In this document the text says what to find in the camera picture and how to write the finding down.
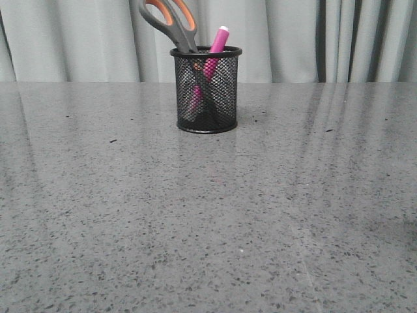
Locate grey orange handled scissors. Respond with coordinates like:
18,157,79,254
139,0,218,115

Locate black wire mesh pen cup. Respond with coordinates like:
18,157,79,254
170,46,242,134

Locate pink marker pen clear cap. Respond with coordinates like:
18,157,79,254
191,25,229,113

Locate grey pleated curtain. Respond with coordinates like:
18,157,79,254
1,1,416,83

